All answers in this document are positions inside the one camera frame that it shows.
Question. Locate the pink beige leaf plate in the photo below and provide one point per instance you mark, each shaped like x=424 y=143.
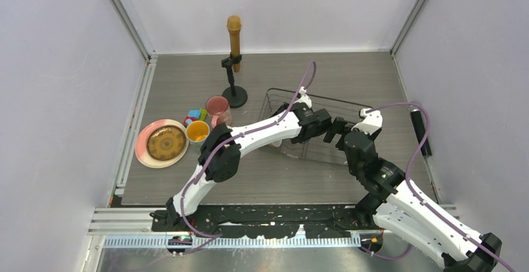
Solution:
x=161 y=144

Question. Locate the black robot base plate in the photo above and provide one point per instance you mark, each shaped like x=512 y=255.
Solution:
x=280 y=221

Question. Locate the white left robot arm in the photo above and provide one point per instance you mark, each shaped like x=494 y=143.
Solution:
x=222 y=151

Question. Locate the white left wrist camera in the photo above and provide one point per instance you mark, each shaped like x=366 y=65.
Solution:
x=303 y=98

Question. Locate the lime green toy brick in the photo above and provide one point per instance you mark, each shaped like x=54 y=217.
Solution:
x=203 y=114

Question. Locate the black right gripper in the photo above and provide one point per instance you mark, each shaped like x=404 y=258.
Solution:
x=339 y=126

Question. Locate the pink patterned mug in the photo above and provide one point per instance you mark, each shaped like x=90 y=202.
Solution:
x=218 y=109

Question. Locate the blue toy brick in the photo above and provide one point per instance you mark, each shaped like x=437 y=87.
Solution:
x=194 y=114

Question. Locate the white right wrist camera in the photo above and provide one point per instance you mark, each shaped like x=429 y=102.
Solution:
x=371 y=121

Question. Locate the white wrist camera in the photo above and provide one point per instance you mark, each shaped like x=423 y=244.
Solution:
x=371 y=121
x=303 y=98

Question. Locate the black wire dish rack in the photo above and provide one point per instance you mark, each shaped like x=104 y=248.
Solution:
x=315 y=149

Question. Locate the black microphone stand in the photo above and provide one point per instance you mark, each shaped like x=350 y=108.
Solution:
x=235 y=95

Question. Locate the brown glass bowl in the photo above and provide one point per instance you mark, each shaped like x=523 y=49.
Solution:
x=166 y=143

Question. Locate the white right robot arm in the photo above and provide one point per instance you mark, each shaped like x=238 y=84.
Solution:
x=401 y=207

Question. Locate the red toy brick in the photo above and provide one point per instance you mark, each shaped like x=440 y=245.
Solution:
x=188 y=120

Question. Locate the beige ceramic bowl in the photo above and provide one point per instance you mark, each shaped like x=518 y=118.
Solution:
x=276 y=143

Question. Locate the black handheld microphone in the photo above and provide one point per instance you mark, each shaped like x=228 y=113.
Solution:
x=419 y=129

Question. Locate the blue mug yellow inside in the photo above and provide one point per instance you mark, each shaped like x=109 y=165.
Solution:
x=197 y=132

